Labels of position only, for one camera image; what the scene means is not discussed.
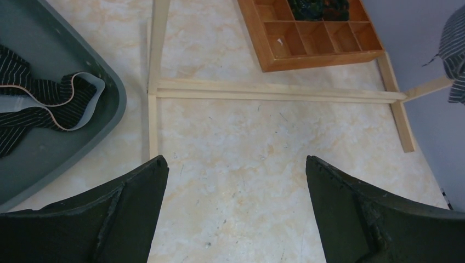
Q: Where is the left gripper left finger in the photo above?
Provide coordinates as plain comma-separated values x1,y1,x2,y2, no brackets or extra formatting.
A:
1,155,169,262

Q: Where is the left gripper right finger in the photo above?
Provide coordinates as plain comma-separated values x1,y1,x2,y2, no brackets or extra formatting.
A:
305,156,464,262

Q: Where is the black underwear orange trim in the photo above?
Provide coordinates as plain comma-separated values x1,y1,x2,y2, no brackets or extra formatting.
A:
1,46,106,157

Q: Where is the grey striped underwear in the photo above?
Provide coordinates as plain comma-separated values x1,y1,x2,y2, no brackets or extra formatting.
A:
423,6,464,104

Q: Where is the green plastic basin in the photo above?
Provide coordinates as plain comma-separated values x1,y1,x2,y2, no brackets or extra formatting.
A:
1,1,127,213

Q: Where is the wooden compartment tray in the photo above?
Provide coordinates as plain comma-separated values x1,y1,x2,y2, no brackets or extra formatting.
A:
238,1,384,72

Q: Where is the rolled black red sock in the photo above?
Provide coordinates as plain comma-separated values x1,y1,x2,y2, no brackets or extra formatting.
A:
322,0,350,21

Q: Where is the rolled dark sock middle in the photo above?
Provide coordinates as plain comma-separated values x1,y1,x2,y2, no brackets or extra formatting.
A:
288,0,324,21

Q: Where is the wooden clothes rack frame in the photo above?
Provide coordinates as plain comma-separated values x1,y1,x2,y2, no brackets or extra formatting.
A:
147,1,453,158

